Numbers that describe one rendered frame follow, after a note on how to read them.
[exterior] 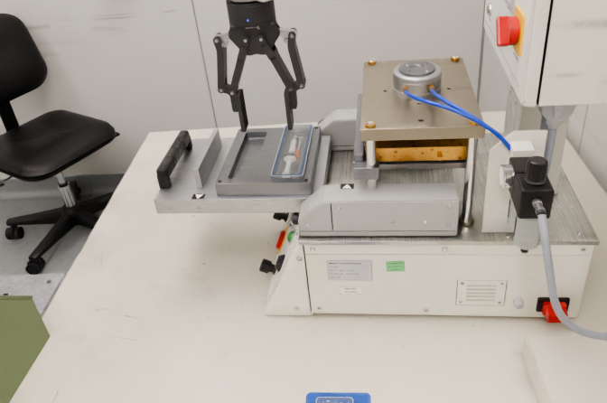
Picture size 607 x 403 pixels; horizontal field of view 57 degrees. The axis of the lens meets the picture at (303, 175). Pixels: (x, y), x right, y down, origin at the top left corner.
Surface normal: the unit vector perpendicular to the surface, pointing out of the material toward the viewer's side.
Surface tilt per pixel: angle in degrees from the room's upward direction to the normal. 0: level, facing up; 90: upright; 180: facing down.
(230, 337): 0
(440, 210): 90
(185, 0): 90
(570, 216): 0
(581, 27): 90
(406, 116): 0
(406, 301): 90
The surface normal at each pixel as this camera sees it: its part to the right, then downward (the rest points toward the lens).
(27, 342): 0.99, -0.02
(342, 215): -0.11, 0.54
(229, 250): -0.09, -0.84
